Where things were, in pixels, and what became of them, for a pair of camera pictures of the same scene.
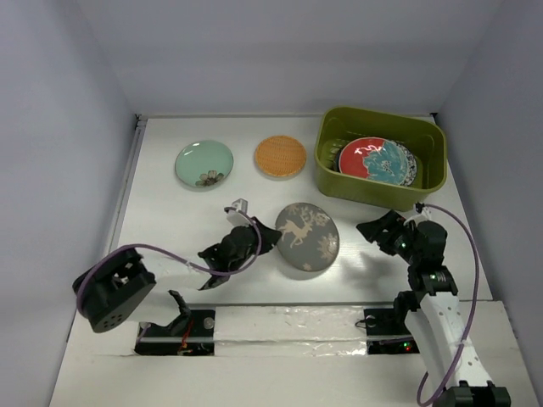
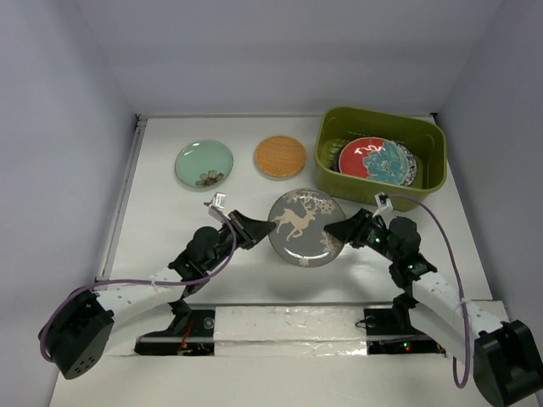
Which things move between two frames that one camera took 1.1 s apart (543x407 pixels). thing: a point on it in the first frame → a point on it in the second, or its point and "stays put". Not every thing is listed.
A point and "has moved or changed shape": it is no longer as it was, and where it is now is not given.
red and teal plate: [375, 158] stays put
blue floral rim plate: [412, 164] stays put
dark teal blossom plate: [336, 164] stays put
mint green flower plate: [204, 164] stays put
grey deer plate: [310, 238] has moved or changed shape
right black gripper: [392, 222] → [352, 229]
